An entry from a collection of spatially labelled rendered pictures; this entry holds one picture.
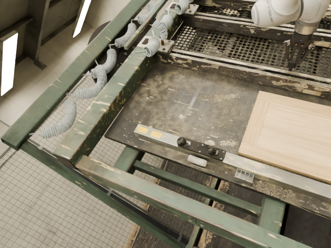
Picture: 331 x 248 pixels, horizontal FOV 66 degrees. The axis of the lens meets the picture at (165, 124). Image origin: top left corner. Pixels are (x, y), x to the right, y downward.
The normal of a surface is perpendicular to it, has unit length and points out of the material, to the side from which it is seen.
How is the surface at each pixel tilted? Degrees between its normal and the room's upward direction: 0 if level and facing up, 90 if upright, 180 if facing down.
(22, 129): 90
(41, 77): 90
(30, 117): 90
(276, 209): 54
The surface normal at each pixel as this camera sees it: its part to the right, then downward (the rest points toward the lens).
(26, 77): 0.50, -0.45
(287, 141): -0.12, -0.59
